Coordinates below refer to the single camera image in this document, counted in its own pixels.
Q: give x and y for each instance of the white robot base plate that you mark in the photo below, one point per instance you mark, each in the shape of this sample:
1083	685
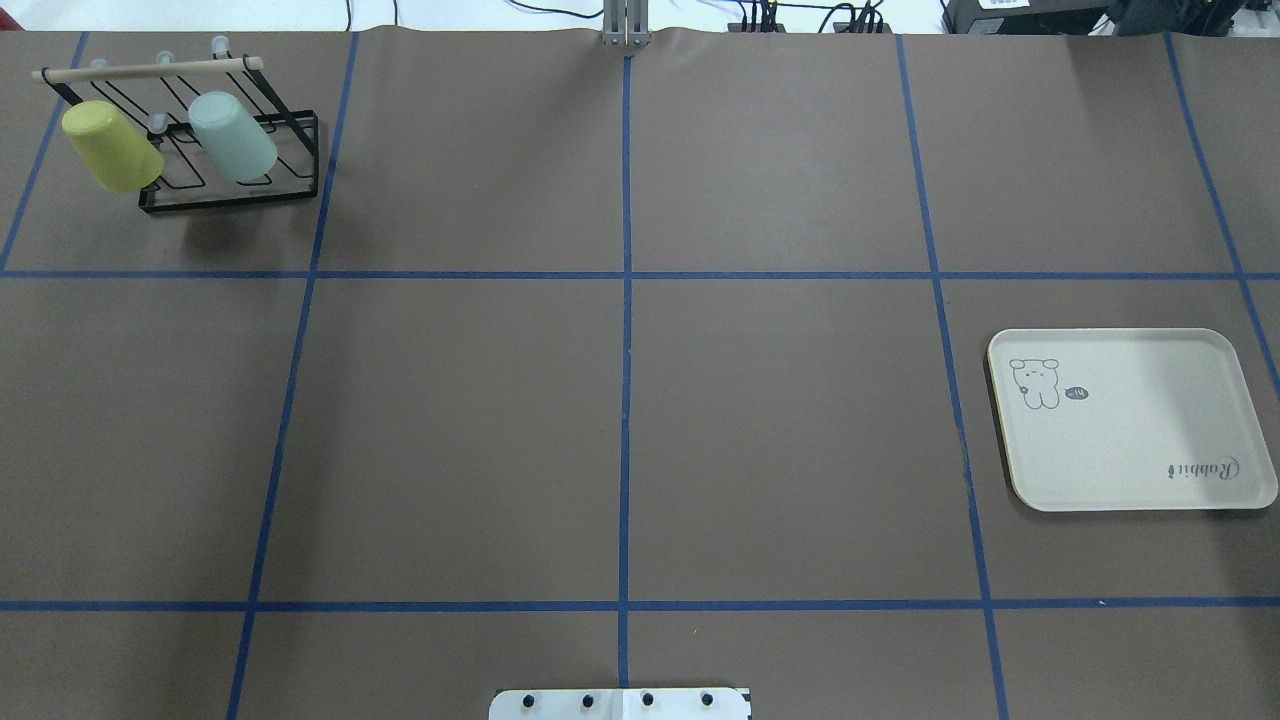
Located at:
623	703

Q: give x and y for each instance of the pale green cup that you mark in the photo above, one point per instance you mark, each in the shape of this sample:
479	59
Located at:
237	145

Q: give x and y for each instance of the yellow cup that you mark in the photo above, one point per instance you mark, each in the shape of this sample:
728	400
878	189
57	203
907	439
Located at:
120	158

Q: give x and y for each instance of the cream rabbit tray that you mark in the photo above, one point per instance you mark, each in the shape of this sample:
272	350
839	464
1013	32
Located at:
1128	419

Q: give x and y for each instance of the black wire cup rack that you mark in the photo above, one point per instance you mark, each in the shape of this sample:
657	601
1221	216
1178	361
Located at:
186	135

